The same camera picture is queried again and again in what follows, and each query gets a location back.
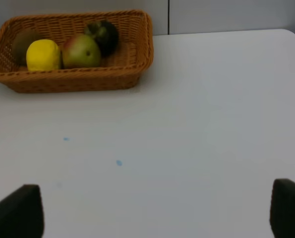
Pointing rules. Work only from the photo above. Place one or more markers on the orange wicker basket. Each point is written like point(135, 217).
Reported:
point(121, 70)

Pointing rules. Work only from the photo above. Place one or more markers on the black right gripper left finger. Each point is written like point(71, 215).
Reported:
point(22, 214)

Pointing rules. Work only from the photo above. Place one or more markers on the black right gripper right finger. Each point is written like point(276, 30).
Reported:
point(282, 210)

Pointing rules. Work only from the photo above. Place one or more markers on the green red pear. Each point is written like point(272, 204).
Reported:
point(80, 51)

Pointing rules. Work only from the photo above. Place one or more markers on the brown kiwi fruit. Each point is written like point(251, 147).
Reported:
point(21, 44)

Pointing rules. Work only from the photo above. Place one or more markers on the dark mangosteen fruit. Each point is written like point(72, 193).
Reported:
point(105, 34)

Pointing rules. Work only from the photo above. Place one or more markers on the yellow lemon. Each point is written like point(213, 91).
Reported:
point(43, 55)

